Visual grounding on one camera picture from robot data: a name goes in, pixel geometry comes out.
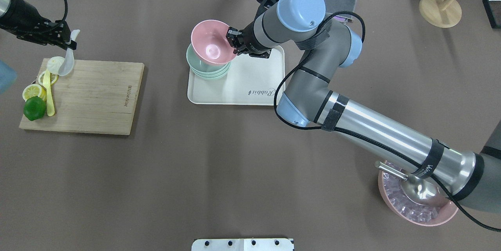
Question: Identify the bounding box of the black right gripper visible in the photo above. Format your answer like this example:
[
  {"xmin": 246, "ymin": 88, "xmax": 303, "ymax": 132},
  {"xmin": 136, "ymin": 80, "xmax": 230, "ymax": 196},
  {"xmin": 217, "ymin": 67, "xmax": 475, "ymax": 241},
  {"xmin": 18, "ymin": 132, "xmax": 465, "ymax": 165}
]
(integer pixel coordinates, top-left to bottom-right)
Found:
[{"xmin": 226, "ymin": 24, "xmax": 271, "ymax": 58}]

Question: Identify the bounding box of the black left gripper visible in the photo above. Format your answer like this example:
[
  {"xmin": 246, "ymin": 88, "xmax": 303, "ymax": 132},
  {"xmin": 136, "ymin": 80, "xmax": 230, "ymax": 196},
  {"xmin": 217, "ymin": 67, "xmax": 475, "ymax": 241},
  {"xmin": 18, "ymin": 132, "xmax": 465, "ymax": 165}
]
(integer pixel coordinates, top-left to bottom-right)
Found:
[{"xmin": 16, "ymin": 10, "xmax": 77, "ymax": 51}]

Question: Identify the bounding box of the white ceramic spoon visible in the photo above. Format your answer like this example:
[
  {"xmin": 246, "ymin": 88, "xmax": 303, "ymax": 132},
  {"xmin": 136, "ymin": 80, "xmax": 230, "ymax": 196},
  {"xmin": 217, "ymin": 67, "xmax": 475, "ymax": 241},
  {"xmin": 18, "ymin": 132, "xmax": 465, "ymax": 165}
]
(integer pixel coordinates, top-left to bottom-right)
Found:
[{"xmin": 58, "ymin": 29, "xmax": 81, "ymax": 76}]

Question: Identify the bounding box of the small pink bowl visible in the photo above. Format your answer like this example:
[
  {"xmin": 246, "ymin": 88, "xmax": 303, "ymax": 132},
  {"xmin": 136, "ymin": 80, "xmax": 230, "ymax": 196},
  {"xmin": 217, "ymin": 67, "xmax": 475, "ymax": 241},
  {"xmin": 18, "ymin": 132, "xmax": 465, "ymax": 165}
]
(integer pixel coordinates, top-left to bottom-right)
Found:
[{"xmin": 190, "ymin": 20, "xmax": 236, "ymax": 66}]

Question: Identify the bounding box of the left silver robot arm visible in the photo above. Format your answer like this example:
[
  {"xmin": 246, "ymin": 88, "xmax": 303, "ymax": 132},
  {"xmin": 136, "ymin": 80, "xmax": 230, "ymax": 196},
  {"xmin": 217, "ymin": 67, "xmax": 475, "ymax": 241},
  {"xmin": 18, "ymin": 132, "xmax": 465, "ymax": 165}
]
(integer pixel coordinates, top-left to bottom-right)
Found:
[{"xmin": 0, "ymin": 0, "xmax": 77, "ymax": 51}]

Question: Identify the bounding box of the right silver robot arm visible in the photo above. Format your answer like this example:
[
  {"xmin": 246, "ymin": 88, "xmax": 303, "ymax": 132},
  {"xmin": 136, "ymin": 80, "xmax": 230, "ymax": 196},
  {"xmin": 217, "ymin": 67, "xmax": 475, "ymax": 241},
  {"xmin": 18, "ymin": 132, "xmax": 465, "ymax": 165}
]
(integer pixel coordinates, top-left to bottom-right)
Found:
[{"xmin": 227, "ymin": 0, "xmax": 501, "ymax": 213}]

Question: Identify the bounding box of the lower green bowls stack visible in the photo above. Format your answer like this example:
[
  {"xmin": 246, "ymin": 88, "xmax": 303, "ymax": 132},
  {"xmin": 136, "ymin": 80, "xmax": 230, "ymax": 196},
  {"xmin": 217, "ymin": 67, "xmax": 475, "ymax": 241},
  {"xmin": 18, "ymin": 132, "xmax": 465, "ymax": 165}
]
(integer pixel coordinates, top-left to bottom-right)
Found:
[{"xmin": 190, "ymin": 62, "xmax": 231, "ymax": 80}]

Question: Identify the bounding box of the top green bowl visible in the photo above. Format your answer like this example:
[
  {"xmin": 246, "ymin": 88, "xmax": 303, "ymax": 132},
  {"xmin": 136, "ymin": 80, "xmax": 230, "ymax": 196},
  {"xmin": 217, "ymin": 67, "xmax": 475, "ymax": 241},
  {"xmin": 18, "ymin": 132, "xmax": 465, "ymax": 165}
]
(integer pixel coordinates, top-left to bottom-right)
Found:
[{"xmin": 186, "ymin": 44, "xmax": 225, "ymax": 72}]

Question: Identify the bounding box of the large pink ice bowl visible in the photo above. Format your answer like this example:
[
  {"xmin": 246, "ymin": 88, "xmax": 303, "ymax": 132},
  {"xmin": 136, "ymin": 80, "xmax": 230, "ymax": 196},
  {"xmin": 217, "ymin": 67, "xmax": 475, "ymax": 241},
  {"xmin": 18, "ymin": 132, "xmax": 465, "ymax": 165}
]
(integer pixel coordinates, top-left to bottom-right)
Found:
[{"xmin": 378, "ymin": 161, "xmax": 459, "ymax": 226}]

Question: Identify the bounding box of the lemon slice back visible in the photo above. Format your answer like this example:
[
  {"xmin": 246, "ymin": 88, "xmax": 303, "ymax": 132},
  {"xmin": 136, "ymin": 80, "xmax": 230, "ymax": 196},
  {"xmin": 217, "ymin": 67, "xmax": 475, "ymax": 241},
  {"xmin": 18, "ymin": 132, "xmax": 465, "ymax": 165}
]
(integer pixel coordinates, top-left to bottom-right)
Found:
[{"xmin": 37, "ymin": 71, "xmax": 59, "ymax": 86}]

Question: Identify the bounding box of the lemon slice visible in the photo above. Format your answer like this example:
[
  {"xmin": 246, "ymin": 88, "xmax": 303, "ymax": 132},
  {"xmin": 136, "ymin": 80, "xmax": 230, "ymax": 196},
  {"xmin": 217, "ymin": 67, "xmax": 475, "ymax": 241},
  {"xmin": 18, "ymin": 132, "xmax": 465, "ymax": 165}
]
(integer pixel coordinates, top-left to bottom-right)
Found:
[
  {"xmin": 37, "ymin": 71, "xmax": 59, "ymax": 86},
  {"xmin": 22, "ymin": 84, "xmax": 47, "ymax": 102}
]

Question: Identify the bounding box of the cream serving tray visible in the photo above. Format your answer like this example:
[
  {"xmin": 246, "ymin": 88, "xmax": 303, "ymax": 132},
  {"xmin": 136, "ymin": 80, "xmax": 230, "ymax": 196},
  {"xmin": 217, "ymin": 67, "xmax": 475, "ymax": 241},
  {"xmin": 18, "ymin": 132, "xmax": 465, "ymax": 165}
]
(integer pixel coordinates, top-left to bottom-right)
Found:
[{"xmin": 187, "ymin": 46, "xmax": 285, "ymax": 105}]

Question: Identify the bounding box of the wooden cutting board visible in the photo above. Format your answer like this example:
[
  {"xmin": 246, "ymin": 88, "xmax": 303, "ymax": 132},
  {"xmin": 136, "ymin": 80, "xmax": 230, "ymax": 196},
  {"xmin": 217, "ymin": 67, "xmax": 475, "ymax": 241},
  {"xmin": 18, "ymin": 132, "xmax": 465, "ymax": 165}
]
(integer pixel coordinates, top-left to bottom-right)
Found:
[{"xmin": 19, "ymin": 60, "xmax": 145, "ymax": 135}]

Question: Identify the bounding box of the lemon slice front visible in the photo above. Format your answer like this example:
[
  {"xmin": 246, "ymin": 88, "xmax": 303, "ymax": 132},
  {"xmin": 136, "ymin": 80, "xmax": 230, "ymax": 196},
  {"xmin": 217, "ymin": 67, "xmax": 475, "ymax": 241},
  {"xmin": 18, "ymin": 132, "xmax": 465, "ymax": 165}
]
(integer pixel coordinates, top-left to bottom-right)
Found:
[{"xmin": 22, "ymin": 84, "xmax": 47, "ymax": 102}]

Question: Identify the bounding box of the yellow plastic knife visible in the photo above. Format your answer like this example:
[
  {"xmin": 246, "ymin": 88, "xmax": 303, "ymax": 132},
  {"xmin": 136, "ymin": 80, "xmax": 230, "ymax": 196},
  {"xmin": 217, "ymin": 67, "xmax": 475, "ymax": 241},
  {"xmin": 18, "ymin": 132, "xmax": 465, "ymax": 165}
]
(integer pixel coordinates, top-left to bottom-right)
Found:
[{"xmin": 42, "ymin": 69, "xmax": 55, "ymax": 116}]

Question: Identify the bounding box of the green lime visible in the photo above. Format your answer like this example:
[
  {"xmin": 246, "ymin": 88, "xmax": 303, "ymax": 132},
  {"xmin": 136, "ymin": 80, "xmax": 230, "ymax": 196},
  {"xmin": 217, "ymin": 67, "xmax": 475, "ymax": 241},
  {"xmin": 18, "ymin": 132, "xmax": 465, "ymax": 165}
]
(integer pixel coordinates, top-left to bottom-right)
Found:
[{"xmin": 23, "ymin": 96, "xmax": 46, "ymax": 121}]

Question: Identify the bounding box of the grey folded cloth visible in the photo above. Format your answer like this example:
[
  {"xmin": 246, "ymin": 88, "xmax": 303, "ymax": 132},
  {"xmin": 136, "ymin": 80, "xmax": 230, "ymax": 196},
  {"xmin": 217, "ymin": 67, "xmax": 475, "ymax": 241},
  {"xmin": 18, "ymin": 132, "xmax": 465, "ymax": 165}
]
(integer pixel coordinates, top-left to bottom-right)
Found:
[{"xmin": 324, "ymin": 0, "xmax": 357, "ymax": 17}]

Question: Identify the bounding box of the wooden mug tree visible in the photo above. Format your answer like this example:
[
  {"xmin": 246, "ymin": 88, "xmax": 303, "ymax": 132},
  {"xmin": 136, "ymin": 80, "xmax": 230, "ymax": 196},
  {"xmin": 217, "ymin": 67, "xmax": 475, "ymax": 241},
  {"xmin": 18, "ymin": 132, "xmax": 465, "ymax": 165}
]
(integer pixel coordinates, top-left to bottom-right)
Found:
[{"xmin": 418, "ymin": 0, "xmax": 462, "ymax": 28}]

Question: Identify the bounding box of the metal ice scoop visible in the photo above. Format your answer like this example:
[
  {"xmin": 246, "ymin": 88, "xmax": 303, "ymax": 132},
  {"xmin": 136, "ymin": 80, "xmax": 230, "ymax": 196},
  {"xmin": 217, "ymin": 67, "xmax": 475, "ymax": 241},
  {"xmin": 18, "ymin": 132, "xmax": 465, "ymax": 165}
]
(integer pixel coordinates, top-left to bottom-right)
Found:
[{"xmin": 375, "ymin": 161, "xmax": 450, "ymax": 208}]

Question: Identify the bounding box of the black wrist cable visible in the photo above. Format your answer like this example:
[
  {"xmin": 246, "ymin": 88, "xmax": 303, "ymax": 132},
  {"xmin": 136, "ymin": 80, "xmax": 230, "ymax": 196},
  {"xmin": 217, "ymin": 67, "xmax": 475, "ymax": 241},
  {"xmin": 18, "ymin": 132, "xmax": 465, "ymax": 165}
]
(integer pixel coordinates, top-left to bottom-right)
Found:
[{"xmin": 273, "ymin": 11, "xmax": 501, "ymax": 233}]

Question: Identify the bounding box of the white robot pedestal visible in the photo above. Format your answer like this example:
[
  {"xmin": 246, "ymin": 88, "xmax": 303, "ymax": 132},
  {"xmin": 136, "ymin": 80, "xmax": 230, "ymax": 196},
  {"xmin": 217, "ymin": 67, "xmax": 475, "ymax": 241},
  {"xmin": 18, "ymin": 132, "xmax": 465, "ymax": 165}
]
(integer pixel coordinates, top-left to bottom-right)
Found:
[{"xmin": 191, "ymin": 238, "xmax": 295, "ymax": 251}]

